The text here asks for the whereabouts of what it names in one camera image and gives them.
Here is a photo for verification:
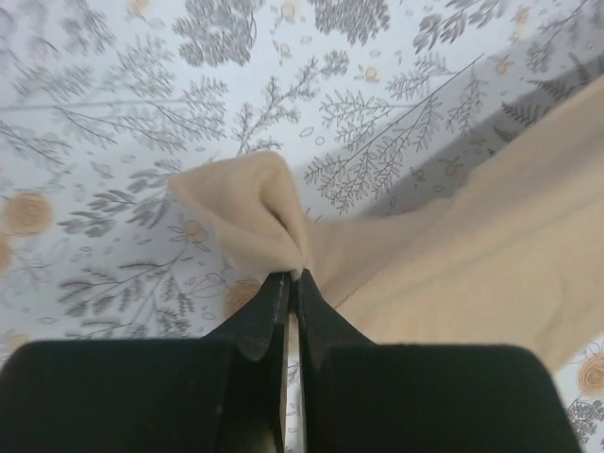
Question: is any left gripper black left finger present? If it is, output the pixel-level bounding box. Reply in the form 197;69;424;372
1;274;289;452

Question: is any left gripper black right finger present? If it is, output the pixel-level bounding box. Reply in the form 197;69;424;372
296;272;579;453

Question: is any beige t shirt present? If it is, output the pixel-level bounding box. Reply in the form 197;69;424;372
169;80;603;371

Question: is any floral patterned table mat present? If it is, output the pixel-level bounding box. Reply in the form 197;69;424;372
1;1;603;452

